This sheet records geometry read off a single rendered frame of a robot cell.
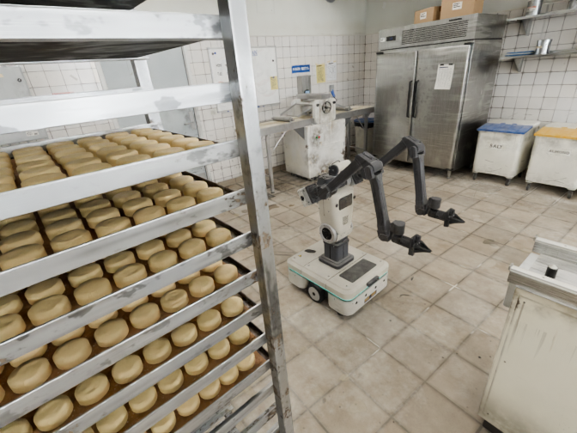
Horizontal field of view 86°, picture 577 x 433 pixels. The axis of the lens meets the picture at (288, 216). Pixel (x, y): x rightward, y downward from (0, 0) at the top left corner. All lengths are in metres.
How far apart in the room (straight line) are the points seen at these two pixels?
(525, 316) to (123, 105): 1.41
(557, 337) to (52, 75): 4.57
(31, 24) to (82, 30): 0.05
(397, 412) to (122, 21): 1.88
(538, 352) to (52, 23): 1.60
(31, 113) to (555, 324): 1.49
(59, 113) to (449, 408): 1.96
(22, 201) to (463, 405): 1.98
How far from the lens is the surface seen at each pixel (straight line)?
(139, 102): 0.48
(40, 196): 0.47
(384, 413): 1.93
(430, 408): 1.99
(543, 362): 1.57
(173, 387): 0.75
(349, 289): 2.17
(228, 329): 0.69
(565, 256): 1.66
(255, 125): 0.53
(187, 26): 0.52
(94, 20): 0.48
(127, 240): 0.51
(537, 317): 1.46
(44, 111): 0.46
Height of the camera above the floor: 1.62
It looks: 25 degrees down
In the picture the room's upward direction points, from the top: 5 degrees counter-clockwise
